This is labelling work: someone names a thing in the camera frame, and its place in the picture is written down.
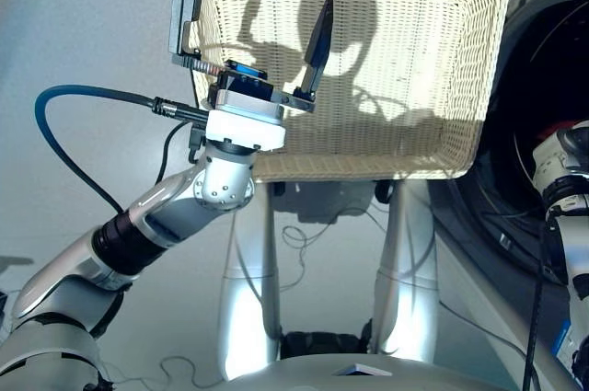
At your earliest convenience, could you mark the silver robot leg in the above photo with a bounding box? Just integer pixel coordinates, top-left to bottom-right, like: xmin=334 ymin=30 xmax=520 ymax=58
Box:
xmin=371 ymin=178 xmax=441 ymax=364
xmin=215 ymin=181 xmax=282 ymax=381

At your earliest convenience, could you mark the colourful energy label sticker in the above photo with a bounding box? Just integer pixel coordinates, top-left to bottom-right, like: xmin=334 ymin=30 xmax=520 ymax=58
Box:
xmin=551 ymin=316 xmax=576 ymax=362

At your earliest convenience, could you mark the pale woven basket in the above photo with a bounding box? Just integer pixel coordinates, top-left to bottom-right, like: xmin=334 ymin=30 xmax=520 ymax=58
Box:
xmin=176 ymin=0 xmax=511 ymax=183

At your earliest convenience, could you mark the thin floor cable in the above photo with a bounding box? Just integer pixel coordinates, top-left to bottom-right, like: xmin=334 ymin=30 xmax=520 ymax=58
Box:
xmin=275 ymin=206 xmax=392 ymax=293

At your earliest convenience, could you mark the coral red cloth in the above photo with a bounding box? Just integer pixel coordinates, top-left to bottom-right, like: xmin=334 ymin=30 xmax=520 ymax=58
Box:
xmin=536 ymin=120 xmax=579 ymax=142

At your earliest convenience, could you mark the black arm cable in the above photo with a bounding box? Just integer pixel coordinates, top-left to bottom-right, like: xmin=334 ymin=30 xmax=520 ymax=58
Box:
xmin=34 ymin=84 xmax=211 ymax=215
xmin=522 ymin=206 xmax=560 ymax=391

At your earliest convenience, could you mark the silver robot body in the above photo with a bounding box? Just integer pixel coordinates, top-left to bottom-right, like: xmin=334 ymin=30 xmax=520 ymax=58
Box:
xmin=225 ymin=330 xmax=507 ymax=391

